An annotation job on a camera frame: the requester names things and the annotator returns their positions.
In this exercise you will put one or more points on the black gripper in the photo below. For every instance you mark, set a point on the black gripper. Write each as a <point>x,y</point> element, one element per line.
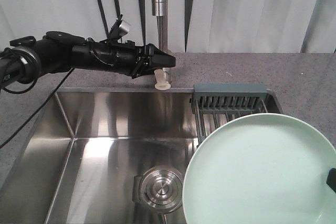
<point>128,59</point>

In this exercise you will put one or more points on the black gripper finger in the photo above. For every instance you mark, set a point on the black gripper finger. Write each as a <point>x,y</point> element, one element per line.
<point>331,178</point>

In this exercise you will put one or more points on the light green round plate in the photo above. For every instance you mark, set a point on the light green round plate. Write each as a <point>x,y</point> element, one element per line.
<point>262,168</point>

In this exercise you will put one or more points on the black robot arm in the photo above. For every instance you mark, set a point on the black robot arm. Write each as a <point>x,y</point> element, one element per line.
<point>28,59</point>

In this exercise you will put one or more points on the white pleated curtain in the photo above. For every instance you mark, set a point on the white pleated curtain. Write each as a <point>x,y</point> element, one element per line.
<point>275,26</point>

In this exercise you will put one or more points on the stainless steel faucet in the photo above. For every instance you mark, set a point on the stainless steel faucet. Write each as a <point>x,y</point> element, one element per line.
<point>159,10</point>

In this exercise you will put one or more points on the stainless steel sink basin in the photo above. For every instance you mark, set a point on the stainless steel sink basin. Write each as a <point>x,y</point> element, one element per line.
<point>86,147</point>

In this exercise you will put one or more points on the round steel sink drain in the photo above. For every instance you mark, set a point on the round steel sink drain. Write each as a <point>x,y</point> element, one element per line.
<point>159,189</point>

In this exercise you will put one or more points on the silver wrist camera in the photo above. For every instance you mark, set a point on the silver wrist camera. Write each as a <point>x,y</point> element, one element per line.
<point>119,29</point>

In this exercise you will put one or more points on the teal wire dish rack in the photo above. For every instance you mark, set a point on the teal wire dish rack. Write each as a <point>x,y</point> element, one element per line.
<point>215,104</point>

